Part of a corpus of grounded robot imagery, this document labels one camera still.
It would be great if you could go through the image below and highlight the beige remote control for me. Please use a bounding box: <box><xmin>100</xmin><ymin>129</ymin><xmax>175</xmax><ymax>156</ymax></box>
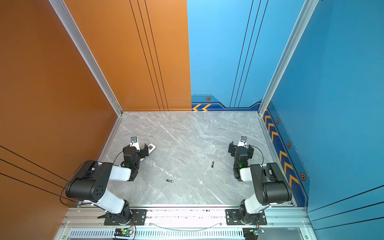
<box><xmin>148</xmin><ymin>144</ymin><xmax>156</xmax><ymax>155</ymax></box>

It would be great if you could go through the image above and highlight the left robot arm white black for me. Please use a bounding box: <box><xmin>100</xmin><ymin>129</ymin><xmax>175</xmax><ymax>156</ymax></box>
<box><xmin>62</xmin><ymin>142</ymin><xmax>156</xmax><ymax>227</ymax></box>

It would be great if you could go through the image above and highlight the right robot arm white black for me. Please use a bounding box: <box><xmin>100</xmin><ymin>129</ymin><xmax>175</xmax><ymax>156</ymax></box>
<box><xmin>228</xmin><ymin>140</ymin><xmax>293</xmax><ymax>225</ymax></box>

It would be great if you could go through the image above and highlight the circuit board right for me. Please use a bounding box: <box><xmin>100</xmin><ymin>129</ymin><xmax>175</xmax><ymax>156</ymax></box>
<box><xmin>243</xmin><ymin>228</ymin><xmax>265</xmax><ymax>240</ymax></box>

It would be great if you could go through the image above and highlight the green circuit board left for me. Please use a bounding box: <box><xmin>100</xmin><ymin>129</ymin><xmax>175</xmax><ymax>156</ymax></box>
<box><xmin>113</xmin><ymin>228</ymin><xmax>135</xmax><ymax>240</ymax></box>

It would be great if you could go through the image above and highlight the white ventilation grille strip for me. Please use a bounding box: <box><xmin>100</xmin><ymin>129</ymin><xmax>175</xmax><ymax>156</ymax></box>
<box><xmin>65</xmin><ymin>228</ymin><xmax>245</xmax><ymax>240</ymax></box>

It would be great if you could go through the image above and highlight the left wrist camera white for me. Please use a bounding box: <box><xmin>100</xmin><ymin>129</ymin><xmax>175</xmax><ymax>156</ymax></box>
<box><xmin>129</xmin><ymin>137</ymin><xmax>140</xmax><ymax>151</ymax></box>

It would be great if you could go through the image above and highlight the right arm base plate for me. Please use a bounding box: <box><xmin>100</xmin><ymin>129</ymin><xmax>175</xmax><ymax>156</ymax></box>
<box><xmin>225</xmin><ymin>209</ymin><xmax>268</xmax><ymax>226</ymax></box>

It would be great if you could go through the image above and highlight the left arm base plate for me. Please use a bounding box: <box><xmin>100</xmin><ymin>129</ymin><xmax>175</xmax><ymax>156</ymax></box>
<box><xmin>104</xmin><ymin>209</ymin><xmax>148</xmax><ymax>227</ymax></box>

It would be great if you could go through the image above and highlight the aluminium front rail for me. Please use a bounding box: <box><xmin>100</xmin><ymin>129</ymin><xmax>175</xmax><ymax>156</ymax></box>
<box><xmin>60</xmin><ymin>206</ymin><xmax>312</xmax><ymax>229</ymax></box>

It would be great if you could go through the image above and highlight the left aluminium corner post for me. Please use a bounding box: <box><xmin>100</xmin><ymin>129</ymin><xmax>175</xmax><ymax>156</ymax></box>
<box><xmin>49</xmin><ymin>0</ymin><xmax>124</xmax><ymax>117</ymax></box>

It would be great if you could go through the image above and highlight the aluminium corner post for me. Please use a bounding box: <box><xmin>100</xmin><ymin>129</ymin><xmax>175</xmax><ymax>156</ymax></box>
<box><xmin>258</xmin><ymin>0</ymin><xmax>319</xmax><ymax>117</ymax></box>
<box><xmin>49</xmin><ymin>0</ymin><xmax>124</xmax><ymax>117</ymax></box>

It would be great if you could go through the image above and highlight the right aluminium corner post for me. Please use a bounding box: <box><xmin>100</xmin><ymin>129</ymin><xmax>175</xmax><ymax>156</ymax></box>
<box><xmin>258</xmin><ymin>0</ymin><xmax>319</xmax><ymax>117</ymax></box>

